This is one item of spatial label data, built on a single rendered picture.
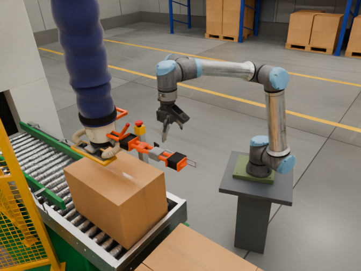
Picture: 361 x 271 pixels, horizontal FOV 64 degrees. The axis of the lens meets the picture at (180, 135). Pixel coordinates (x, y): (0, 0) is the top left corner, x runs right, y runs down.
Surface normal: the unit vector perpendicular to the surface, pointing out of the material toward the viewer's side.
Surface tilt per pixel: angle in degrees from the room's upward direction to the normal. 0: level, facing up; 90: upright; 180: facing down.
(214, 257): 0
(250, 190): 0
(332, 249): 0
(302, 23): 90
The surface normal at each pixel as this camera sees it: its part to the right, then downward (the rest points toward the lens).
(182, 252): -0.04, -0.86
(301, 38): -0.63, 0.43
